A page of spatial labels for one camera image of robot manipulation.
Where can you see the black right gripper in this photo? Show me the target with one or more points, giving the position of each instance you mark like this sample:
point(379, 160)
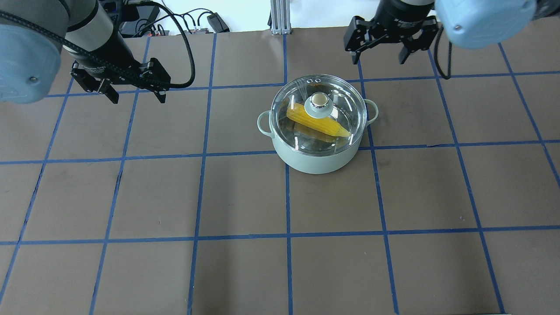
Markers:
point(392, 16)

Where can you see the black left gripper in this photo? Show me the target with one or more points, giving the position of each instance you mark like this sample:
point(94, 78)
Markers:
point(106, 54)

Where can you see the glass pot lid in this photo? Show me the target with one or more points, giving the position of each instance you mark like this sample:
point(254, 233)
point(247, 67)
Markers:
point(322, 95)

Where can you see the yellow corn cob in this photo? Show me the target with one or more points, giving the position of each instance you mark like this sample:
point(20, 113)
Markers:
point(297, 113)

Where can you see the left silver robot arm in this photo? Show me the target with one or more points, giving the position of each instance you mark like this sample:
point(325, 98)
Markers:
point(34, 33)

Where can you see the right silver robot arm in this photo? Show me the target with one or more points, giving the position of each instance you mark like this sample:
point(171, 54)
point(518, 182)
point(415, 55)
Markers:
point(469, 24)

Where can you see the pale green cooking pot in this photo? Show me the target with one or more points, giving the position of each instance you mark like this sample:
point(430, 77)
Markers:
point(311, 164)

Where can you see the large black power brick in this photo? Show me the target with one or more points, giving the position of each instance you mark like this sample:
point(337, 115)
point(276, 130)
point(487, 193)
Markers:
point(134, 18)

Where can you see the red black power strip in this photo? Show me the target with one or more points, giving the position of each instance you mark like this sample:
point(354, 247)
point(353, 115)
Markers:
point(160, 31)

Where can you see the black power adapter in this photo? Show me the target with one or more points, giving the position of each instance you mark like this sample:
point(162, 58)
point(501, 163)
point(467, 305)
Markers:
point(217, 23)

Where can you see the aluminium frame post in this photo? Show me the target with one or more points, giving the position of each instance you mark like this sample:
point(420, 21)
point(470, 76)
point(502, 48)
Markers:
point(280, 20)

